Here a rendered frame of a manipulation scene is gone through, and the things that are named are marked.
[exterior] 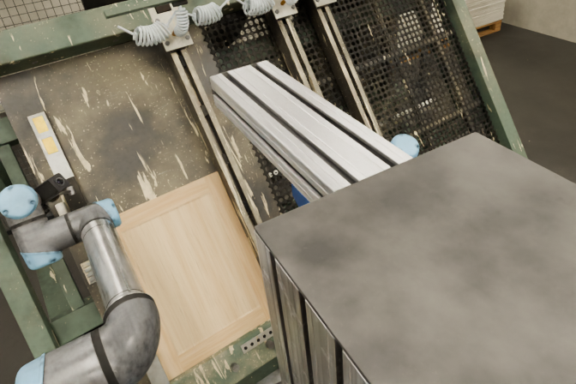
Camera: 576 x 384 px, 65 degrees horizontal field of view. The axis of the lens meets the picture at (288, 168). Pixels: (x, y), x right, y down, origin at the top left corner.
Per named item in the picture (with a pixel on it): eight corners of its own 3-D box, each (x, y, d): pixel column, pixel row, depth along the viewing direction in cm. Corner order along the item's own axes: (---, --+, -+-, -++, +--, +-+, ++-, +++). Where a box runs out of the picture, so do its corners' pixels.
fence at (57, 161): (153, 388, 149) (155, 392, 145) (28, 119, 143) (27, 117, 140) (168, 379, 151) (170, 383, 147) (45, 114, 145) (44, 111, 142)
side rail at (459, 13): (501, 169, 232) (519, 166, 222) (417, -34, 225) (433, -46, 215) (510, 163, 235) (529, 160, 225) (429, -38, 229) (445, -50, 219)
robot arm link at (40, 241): (79, 252, 103) (59, 207, 103) (26, 274, 99) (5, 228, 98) (81, 249, 110) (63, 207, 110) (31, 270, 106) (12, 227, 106)
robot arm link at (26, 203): (4, 227, 97) (-12, 190, 96) (12, 227, 107) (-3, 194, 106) (44, 213, 100) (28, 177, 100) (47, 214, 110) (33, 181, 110)
